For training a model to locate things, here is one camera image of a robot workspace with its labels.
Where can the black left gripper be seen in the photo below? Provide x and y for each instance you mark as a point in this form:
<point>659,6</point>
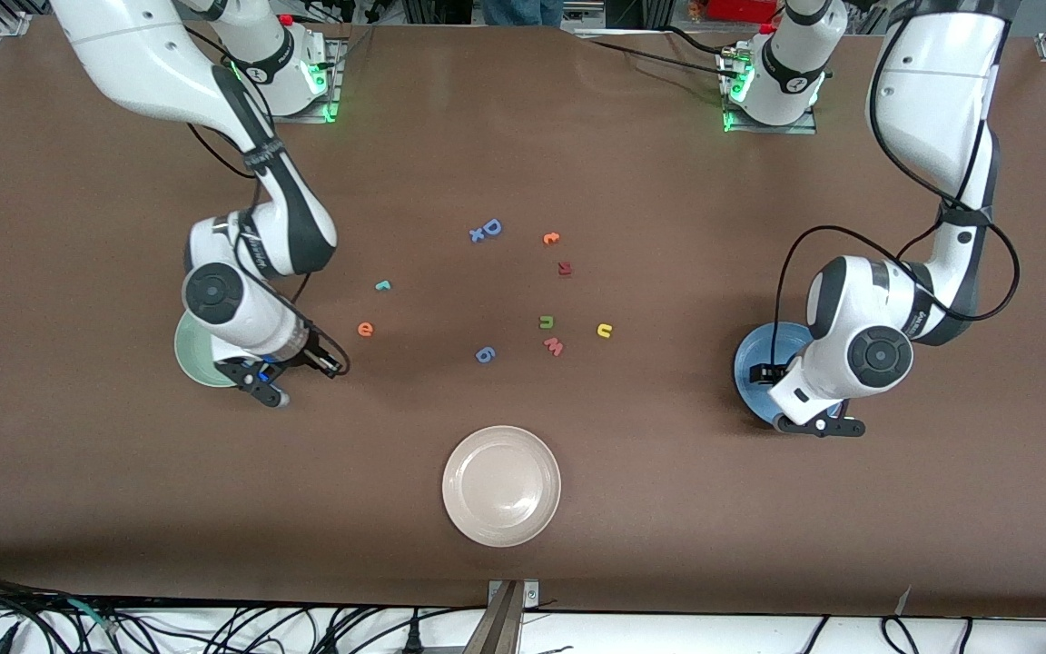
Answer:
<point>771,372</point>

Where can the blue foam letter D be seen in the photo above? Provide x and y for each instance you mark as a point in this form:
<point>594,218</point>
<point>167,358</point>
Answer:
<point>487,224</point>

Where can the beige plate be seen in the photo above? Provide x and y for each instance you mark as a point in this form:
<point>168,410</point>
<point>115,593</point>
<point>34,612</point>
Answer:
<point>501,486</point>

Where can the red box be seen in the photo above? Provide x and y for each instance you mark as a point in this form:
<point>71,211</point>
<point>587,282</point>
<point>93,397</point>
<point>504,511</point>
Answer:
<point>741,9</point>

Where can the blue plate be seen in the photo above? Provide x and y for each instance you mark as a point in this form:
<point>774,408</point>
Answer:
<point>745,392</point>

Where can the pink foam letter w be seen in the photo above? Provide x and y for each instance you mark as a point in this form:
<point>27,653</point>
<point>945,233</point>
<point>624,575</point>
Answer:
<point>553,347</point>

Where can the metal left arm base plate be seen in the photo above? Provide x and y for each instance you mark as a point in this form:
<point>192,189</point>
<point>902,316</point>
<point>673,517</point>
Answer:
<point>795,130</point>

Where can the orange foam letter e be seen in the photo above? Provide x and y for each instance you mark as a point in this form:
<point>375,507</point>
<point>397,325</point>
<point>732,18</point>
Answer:
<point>365,329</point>

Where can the metal table bracket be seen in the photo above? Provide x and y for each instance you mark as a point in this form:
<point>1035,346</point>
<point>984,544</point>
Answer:
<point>505,627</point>

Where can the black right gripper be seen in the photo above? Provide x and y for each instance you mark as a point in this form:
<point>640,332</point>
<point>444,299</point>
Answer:
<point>316,351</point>

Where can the light green plate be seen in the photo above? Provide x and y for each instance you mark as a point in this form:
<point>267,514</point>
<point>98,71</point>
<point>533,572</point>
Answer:
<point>192,359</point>

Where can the blue foam digit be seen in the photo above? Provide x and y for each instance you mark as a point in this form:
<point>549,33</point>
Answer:
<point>480,351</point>

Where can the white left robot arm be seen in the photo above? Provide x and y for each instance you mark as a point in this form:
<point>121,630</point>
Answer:
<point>932,91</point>

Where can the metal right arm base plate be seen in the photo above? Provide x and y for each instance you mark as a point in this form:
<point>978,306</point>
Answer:
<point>328,109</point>

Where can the person in blue jeans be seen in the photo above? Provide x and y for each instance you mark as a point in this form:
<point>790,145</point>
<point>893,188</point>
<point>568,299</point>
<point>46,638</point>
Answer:
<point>523,9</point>

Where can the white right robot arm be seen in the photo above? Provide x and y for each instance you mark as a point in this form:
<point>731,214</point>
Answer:
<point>142,54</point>

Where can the black power plug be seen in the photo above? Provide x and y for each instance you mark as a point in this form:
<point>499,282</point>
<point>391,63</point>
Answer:
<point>412,641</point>

